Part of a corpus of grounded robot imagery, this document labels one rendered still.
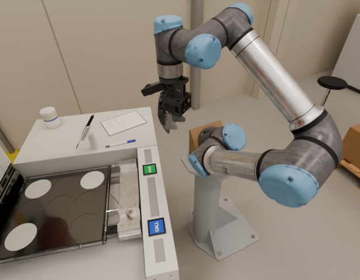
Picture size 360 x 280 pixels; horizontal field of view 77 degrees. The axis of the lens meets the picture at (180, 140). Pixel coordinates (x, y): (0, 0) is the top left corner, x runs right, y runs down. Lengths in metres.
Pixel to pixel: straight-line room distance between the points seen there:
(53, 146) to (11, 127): 1.72
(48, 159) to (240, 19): 0.93
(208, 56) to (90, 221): 0.70
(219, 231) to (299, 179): 1.37
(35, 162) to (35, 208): 0.21
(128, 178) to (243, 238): 1.11
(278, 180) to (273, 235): 1.43
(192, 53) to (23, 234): 0.83
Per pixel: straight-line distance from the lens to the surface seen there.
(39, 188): 1.14
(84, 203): 0.99
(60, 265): 0.99
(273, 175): 0.56
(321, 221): 2.20
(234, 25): 0.63
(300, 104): 0.63
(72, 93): 2.69
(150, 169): 0.94
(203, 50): 0.53
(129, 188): 1.01
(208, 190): 1.30
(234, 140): 0.94
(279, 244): 1.95
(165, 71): 0.65
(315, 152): 0.60
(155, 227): 0.79
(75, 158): 1.12
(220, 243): 1.83
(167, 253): 0.75
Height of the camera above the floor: 1.64
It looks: 39 degrees down
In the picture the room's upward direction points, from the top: 1 degrees counter-clockwise
